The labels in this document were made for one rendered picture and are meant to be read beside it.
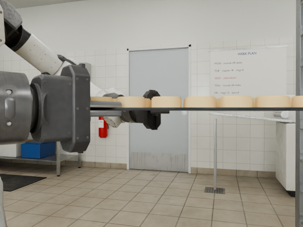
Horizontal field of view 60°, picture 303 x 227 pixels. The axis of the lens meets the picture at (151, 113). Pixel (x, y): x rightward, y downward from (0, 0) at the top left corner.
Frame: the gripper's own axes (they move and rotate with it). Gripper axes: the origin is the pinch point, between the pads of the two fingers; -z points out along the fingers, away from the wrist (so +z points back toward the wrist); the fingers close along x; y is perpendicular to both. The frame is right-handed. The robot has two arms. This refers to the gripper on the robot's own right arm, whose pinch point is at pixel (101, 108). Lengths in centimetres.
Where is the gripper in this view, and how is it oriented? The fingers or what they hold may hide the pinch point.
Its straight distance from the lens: 40.5
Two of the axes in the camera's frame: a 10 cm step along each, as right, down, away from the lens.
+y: -6.2, 0.0, 7.8
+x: 0.0, -10.0, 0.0
